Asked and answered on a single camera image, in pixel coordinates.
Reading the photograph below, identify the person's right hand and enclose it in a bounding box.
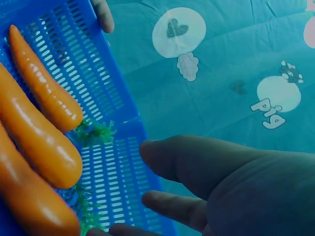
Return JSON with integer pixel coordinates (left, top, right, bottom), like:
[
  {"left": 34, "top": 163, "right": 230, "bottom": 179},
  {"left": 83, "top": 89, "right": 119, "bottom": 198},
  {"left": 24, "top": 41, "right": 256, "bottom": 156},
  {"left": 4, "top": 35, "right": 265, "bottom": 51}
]
[{"left": 86, "top": 134, "right": 315, "bottom": 236}]

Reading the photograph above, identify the person's left hand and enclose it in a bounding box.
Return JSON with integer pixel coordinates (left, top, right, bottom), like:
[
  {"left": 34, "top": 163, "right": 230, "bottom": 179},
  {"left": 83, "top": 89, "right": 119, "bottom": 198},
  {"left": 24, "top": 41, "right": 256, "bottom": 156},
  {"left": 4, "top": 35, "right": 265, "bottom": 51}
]
[{"left": 90, "top": 0, "right": 115, "bottom": 34}]

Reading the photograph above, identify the blue slotted plastic basket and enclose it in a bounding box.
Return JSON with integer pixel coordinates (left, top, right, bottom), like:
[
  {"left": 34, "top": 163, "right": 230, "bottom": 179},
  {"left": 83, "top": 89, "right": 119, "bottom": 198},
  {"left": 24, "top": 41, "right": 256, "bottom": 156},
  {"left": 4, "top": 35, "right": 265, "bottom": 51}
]
[{"left": 0, "top": 0, "right": 179, "bottom": 236}]

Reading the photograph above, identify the orange plastic carrot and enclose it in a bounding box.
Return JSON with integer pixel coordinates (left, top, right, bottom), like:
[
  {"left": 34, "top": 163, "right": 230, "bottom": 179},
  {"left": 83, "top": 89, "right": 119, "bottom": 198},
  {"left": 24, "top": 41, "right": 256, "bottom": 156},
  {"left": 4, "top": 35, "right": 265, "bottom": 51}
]
[
  {"left": 0, "top": 120, "right": 104, "bottom": 236},
  {"left": 8, "top": 24, "right": 117, "bottom": 146},
  {"left": 0, "top": 62, "right": 84, "bottom": 190}
]

